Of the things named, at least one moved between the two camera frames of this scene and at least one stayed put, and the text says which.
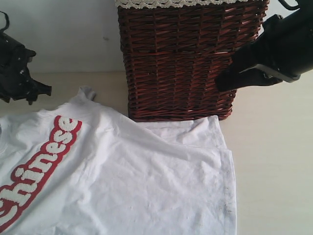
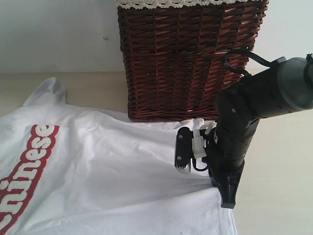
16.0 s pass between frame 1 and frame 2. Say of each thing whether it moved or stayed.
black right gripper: moved
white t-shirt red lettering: stayed
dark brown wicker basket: stayed
